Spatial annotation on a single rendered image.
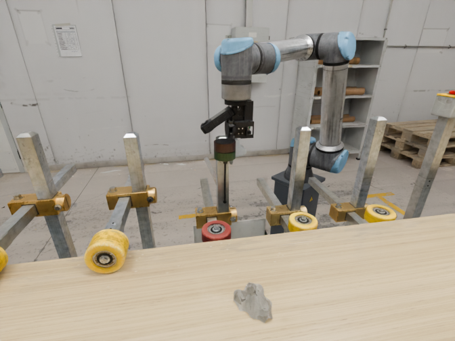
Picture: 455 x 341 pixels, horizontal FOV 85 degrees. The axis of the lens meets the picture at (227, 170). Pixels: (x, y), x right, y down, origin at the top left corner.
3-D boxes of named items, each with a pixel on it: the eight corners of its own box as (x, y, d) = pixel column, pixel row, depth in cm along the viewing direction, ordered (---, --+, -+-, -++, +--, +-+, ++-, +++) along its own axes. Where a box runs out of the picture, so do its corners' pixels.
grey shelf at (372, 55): (288, 153, 381) (300, 38, 317) (341, 149, 397) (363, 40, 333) (301, 164, 341) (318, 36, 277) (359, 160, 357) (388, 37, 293)
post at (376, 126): (342, 236, 99) (370, 115, 80) (349, 235, 100) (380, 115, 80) (347, 241, 96) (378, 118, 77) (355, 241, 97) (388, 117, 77)
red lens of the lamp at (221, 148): (212, 146, 71) (212, 139, 70) (233, 145, 72) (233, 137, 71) (215, 153, 66) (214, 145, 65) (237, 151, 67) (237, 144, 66)
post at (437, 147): (398, 224, 103) (436, 115, 84) (409, 222, 104) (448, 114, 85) (407, 231, 99) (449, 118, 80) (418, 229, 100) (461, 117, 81)
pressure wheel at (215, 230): (202, 252, 75) (200, 220, 70) (228, 248, 76) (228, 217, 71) (204, 272, 68) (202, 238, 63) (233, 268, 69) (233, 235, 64)
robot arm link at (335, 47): (320, 160, 162) (328, 29, 121) (348, 167, 151) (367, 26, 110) (309, 171, 153) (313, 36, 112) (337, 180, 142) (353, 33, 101)
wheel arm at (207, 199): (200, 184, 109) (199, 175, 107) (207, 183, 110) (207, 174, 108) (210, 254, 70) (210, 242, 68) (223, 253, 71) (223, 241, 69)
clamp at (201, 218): (196, 220, 85) (194, 208, 83) (234, 216, 87) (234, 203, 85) (196, 230, 80) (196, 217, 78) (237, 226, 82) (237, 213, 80)
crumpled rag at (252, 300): (227, 289, 50) (227, 281, 49) (257, 279, 52) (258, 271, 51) (246, 330, 43) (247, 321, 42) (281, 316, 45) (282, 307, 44)
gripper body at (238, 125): (253, 140, 79) (255, 101, 74) (226, 141, 77) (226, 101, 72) (247, 133, 85) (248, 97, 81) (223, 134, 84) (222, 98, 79)
